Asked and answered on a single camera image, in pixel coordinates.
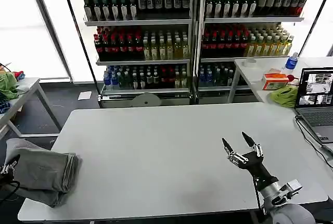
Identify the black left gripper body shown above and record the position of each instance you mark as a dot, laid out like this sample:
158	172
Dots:
5	177

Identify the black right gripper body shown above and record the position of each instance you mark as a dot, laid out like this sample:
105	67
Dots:
256	168

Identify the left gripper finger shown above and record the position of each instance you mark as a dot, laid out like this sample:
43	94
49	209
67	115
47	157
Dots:
12	162

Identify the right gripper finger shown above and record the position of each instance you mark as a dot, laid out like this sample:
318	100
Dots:
251	143
231	151

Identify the grey printed t-shirt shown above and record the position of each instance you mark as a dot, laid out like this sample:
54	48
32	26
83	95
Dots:
44	172

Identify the blue patterned cloth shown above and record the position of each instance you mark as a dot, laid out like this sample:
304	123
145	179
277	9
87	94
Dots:
4	106

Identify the green cloth by laptop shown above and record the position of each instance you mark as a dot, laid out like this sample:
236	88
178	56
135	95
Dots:
284	96

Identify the orange tissue box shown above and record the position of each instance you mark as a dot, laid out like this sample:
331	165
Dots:
274	80

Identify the white side table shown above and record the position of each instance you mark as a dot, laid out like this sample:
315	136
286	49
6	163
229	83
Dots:
249	75

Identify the grey open laptop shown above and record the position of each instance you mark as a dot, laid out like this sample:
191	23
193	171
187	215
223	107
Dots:
316	109

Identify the grey metal-leg table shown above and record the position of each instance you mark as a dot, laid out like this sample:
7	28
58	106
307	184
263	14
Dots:
28	88

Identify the small red object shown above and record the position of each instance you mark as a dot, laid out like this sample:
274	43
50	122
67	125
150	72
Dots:
291	78

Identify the crumpled green cloth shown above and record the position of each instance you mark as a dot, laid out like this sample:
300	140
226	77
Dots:
7	86

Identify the white tape roll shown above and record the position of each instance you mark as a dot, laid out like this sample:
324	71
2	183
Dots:
250	63

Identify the red cloth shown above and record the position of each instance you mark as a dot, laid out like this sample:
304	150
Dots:
18	74

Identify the clear blue-label water bottle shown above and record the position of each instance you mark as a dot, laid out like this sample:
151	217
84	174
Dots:
292	62

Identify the white paper sheet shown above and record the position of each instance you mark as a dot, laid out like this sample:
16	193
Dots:
85	96

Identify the grey round disc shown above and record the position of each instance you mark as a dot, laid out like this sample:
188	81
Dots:
146	100

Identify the drinks shelf with yellow bottles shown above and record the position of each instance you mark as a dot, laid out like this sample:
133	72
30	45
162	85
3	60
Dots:
249	19

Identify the black slanted pole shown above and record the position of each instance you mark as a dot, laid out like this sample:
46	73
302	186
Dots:
78	28
316	22

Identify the drinks shelf with green-capped bottles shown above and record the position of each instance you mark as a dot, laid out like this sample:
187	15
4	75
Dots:
145	22

